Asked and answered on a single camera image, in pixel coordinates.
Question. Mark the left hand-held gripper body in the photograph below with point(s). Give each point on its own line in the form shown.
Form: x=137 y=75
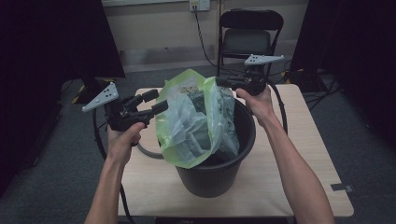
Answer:
x=116 y=116

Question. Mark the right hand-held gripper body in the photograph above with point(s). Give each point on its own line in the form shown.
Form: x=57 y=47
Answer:
x=255 y=84

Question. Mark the green printed plastic trash bag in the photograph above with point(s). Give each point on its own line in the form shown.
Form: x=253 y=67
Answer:
x=186 y=133

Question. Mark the dark grey trash bin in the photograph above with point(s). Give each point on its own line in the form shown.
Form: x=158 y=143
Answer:
x=214 y=180

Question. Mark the person's right hand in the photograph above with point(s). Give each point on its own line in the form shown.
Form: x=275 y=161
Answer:
x=260 y=107

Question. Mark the person's left hand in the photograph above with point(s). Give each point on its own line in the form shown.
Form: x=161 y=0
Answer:
x=123 y=144

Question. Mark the black folding chair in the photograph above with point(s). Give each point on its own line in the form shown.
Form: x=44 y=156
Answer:
x=246 y=42

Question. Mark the black curtain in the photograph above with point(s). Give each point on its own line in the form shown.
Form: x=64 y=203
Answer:
x=46 y=46
x=358 y=62

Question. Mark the grey tape strip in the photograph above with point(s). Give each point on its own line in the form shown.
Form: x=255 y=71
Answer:
x=341 y=187

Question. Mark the white wall socket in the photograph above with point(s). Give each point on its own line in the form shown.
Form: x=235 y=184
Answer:
x=205 y=4
x=194 y=4

